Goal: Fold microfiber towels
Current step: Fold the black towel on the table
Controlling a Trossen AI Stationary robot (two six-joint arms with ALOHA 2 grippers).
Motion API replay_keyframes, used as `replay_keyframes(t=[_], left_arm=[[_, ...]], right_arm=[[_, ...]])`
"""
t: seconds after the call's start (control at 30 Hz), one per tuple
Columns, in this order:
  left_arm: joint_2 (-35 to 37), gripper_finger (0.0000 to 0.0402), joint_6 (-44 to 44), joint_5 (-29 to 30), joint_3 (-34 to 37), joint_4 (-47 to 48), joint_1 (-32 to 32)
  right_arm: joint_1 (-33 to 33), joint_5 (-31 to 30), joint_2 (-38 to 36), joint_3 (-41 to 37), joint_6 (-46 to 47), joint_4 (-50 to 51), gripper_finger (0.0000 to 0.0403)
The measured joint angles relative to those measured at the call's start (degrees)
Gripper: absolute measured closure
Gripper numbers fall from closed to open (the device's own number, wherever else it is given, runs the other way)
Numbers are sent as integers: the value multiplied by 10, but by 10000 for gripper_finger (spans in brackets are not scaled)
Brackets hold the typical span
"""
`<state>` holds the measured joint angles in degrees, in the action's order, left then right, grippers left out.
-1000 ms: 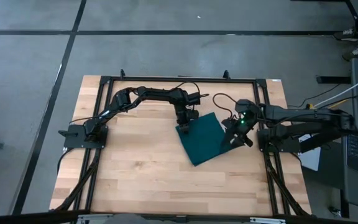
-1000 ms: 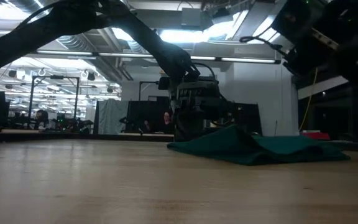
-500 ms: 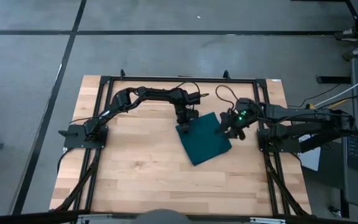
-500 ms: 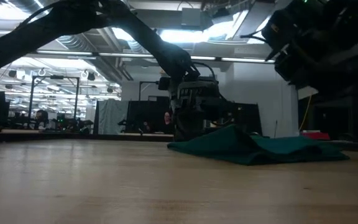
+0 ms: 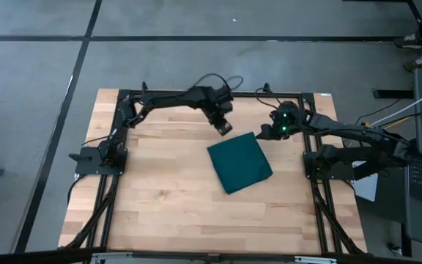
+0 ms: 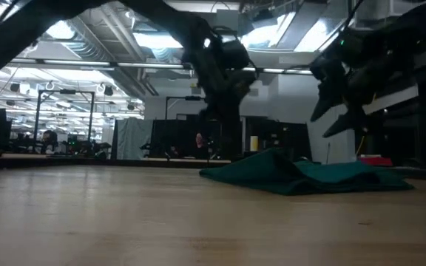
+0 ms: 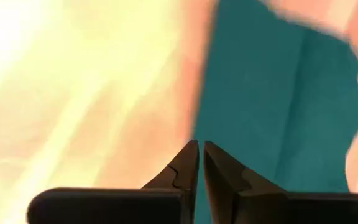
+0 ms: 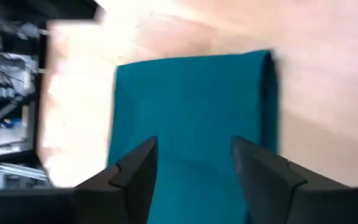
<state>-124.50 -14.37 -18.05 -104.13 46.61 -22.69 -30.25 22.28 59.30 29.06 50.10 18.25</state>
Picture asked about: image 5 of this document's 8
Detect white flat box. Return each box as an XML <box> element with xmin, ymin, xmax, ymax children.
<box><xmin>350</xmin><ymin>161</ymin><xmax>380</xmax><ymax>203</ymax></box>

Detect white cable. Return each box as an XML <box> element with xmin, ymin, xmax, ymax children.
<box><xmin>368</xmin><ymin>84</ymin><xmax>422</xmax><ymax>128</ymax></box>

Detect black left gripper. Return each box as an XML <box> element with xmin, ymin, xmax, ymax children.
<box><xmin>199</xmin><ymin>93</ymin><xmax>234</xmax><ymax>137</ymax></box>

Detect green microfiber towel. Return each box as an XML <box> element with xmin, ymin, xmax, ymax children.
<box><xmin>206</xmin><ymin>131</ymin><xmax>274</xmax><ymax>196</ymax></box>

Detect person's shoe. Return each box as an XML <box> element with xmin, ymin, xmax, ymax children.
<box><xmin>393</xmin><ymin>32</ymin><xmax>422</xmax><ymax>49</ymax></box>
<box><xmin>403</xmin><ymin>53</ymin><xmax>422</xmax><ymax>73</ymax></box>

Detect yellow cable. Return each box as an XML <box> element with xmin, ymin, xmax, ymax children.
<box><xmin>363</xmin><ymin>116</ymin><xmax>412</xmax><ymax>131</ymax></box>

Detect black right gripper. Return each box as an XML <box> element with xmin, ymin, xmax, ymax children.
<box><xmin>256</xmin><ymin>100</ymin><xmax>306</xmax><ymax>142</ymax></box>

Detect black floor bar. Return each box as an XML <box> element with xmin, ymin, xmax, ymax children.
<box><xmin>373</xmin><ymin>89</ymin><xmax>415</xmax><ymax>100</ymax></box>

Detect black stand leg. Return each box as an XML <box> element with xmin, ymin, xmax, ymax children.
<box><xmin>404</xmin><ymin>0</ymin><xmax>422</xmax><ymax>23</ymax></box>

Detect black power cable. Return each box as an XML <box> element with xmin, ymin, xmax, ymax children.
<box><xmin>67</xmin><ymin>174</ymin><xmax>87</xmax><ymax>207</ymax></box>

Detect black overhead mount beam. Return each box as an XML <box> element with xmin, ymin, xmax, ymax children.
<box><xmin>0</xmin><ymin>247</ymin><xmax>422</xmax><ymax>264</ymax></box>

